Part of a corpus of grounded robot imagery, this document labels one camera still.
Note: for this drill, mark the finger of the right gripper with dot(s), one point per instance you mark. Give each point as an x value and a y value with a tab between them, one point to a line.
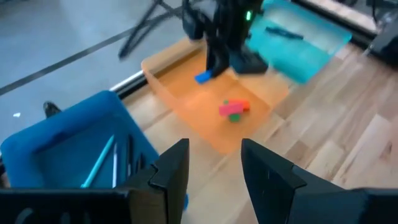
217	59
248	63

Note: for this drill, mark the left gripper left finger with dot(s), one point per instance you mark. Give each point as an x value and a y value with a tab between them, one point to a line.
93	207

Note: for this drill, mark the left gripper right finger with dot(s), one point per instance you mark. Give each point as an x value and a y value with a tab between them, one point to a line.
311	207

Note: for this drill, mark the blue eraser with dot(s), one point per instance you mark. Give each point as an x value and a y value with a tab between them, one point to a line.
203	76

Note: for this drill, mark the pink eraser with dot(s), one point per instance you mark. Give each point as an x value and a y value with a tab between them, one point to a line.
231	109

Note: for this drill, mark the green eraser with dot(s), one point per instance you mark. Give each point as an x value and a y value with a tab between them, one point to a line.
234	118

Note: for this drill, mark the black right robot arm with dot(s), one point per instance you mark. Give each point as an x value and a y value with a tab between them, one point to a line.
385	43

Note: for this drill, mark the teal plastic bin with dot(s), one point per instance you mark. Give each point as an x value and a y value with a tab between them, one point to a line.
295	59

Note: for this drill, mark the orange plastic bin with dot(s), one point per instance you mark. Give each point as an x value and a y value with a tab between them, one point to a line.
192	112

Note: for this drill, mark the blue plastic bin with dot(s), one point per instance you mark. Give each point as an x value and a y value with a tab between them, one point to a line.
77	124

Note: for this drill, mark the black table clamp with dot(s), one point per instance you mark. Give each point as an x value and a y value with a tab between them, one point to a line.
51	109

